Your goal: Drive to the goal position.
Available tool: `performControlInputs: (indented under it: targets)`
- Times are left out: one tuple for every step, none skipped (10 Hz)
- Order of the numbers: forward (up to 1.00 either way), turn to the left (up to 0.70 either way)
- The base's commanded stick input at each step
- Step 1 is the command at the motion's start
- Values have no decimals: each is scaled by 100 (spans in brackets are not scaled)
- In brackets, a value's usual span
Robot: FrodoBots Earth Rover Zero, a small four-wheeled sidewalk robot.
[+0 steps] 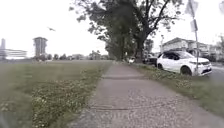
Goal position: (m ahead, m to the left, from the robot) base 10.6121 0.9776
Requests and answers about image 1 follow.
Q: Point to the distant line of trees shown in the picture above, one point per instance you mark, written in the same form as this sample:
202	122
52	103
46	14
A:
76	56

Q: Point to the dark car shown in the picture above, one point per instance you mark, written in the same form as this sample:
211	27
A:
150	60

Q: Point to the grey concrete pavement path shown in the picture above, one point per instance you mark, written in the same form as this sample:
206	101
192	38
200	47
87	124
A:
133	100

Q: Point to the row of large trees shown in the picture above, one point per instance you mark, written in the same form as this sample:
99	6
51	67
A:
130	26

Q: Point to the wide grass field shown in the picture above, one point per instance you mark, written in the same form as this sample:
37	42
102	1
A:
50	86

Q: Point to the white car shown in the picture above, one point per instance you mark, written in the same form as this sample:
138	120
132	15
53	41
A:
181	62

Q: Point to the pale house with porch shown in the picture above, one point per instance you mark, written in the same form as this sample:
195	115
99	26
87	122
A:
180	44

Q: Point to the tall tower building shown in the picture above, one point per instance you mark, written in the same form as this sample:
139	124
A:
40	46

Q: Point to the sign on thin pole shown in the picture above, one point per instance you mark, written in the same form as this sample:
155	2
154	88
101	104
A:
196	40

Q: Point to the grass verge strip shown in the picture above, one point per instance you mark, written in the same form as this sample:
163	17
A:
196	88

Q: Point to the pale distant building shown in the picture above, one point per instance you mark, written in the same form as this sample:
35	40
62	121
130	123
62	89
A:
13	53

